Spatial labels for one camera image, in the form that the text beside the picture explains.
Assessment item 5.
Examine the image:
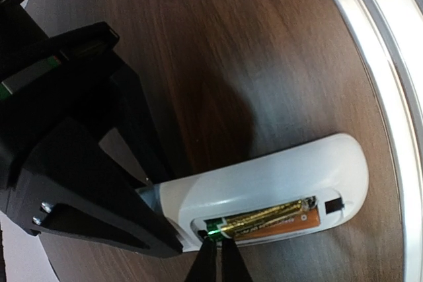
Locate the front aluminium rail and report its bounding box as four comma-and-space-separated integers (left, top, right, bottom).
334, 0, 422, 281

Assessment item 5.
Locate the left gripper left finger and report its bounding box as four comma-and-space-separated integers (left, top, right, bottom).
184, 238, 217, 282

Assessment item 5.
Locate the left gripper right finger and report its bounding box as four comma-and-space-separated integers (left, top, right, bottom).
221, 239, 252, 282

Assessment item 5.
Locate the gold green battery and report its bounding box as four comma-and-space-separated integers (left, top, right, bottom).
206, 196, 317, 241

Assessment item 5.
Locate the orange battery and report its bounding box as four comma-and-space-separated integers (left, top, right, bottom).
235, 207, 321, 241

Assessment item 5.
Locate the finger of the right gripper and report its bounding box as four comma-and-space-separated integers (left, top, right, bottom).
8, 118, 182, 258
99, 65, 174, 184

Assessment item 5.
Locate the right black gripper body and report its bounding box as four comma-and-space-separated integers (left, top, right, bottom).
1, 0, 125, 215

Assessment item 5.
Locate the white remote control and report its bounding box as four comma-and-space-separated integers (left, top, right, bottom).
137, 133, 369, 252

